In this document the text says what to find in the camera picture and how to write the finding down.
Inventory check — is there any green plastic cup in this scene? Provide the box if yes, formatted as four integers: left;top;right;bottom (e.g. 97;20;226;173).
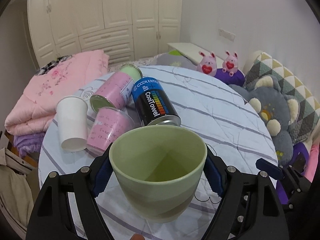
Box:
109;125;207;223

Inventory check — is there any white paper cup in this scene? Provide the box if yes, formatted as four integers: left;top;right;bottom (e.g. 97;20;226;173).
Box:
56;95;88;152

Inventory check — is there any pink clear plastic cup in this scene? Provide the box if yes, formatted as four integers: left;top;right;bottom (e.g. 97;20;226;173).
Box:
87;107;135;157

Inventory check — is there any fingertip at bottom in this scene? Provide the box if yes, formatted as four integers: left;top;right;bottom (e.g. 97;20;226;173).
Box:
130;233;145;240

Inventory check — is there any beige jacket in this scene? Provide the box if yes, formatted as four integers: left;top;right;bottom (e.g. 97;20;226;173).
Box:
0;147;36;238

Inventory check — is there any grey bear plush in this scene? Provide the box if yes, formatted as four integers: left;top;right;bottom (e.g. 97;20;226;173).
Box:
230;75;300;166

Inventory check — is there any purple folded blanket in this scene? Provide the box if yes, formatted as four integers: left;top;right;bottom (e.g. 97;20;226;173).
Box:
14;132;46;158

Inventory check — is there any pink folded quilt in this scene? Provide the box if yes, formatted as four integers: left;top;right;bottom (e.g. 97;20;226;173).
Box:
4;50;110;136

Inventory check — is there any purple cushion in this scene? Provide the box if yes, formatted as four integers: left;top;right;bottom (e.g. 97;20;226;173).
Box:
214;68;245;86

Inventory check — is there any triangle pattern pillow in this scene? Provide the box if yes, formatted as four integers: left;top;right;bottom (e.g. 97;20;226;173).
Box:
242;50;319;143

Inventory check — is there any right pink bunny plush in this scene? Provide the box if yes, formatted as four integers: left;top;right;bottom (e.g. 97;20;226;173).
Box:
222;51;238;77

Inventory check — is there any pink bunny plush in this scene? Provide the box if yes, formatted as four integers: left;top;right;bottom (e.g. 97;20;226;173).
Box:
222;51;238;77
196;51;217;77

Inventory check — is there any pink can green lid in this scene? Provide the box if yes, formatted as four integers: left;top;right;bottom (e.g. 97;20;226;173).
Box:
89;63;143;113

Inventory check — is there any black blue CoolTowel can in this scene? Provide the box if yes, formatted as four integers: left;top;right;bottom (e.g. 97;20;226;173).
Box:
131;77;181;126

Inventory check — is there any left pink bunny plush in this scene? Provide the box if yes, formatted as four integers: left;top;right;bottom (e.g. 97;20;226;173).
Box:
196;51;217;77

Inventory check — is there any white shelf board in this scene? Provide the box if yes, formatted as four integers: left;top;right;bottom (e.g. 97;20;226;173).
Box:
162;42;210;70

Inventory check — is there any cream white wardrobe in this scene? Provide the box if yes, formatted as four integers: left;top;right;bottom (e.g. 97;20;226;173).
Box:
27;0;182;66

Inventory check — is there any white wall socket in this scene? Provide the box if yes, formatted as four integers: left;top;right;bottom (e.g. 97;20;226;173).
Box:
219;29;235;42

